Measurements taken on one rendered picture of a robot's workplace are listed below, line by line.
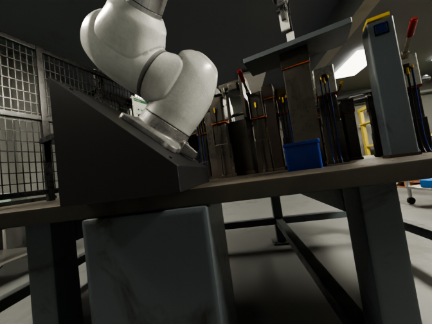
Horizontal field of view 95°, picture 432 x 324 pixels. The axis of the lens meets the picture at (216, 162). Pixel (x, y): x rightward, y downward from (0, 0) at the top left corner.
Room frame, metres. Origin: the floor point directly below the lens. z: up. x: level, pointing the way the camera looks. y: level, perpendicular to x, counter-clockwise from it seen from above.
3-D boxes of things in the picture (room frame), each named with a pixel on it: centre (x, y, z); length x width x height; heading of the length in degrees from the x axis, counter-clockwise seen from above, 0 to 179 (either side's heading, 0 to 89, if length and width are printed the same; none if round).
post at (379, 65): (0.64, -0.59, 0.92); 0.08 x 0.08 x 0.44; 64
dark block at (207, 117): (1.06, 0.00, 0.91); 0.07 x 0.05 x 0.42; 154
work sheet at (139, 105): (1.69, 0.57, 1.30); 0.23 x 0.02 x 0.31; 154
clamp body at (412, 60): (0.74, -0.75, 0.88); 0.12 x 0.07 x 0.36; 154
